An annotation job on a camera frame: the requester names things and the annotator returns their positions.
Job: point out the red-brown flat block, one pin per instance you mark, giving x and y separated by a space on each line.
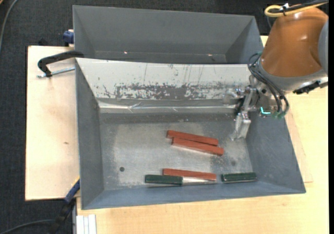
198 146
190 173
191 137

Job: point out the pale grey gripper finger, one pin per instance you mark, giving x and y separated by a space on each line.
237 128
245 128

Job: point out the black cylinder on white bracket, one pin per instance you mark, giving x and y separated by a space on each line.
306 87

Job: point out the dark green flat block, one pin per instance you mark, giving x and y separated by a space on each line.
164 179
238 177

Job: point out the grey metal bin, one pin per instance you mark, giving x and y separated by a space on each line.
146 149

